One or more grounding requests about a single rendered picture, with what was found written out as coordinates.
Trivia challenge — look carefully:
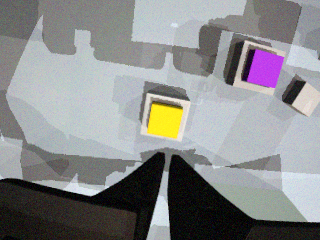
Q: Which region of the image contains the purple button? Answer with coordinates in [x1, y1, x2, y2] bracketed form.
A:
[225, 41, 287, 96]

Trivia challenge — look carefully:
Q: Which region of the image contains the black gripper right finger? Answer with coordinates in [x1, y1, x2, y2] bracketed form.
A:
[168, 155, 320, 240]

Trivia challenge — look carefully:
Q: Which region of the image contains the yellow button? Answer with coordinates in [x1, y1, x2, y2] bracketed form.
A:
[140, 91, 191, 141]

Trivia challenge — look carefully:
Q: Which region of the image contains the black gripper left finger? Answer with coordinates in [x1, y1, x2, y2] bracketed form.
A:
[0, 152, 165, 240]

